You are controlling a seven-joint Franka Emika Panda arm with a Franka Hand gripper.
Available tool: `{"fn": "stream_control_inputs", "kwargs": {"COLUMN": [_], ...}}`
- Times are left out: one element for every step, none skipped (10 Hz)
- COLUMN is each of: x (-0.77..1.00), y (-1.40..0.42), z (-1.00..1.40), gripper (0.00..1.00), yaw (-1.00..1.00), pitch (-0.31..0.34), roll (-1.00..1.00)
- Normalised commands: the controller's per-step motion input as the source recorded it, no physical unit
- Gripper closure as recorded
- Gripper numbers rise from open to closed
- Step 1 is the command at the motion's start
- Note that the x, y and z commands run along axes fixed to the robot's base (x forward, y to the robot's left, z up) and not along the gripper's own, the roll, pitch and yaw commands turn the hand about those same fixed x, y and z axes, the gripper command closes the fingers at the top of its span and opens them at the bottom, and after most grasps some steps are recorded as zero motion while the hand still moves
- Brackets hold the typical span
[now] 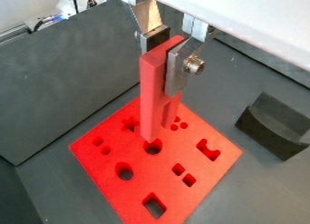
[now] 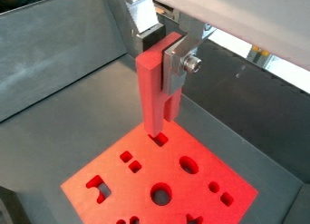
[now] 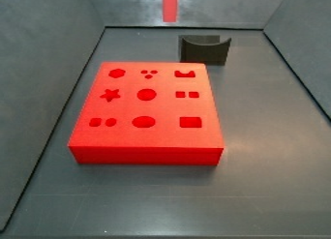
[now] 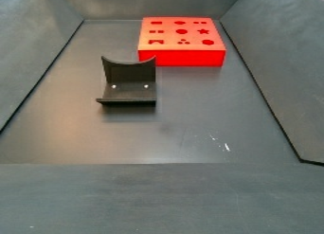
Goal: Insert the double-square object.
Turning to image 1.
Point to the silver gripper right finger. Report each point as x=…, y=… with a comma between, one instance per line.
x=184, y=59

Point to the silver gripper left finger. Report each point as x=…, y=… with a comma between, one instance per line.
x=153, y=32

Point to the red double-square peg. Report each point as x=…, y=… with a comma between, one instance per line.
x=158, y=107

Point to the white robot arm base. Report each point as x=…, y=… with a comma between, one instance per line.
x=66, y=9

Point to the red shape-sorting block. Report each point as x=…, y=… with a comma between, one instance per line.
x=156, y=181

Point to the black curved holder bracket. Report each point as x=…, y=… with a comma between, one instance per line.
x=276, y=126

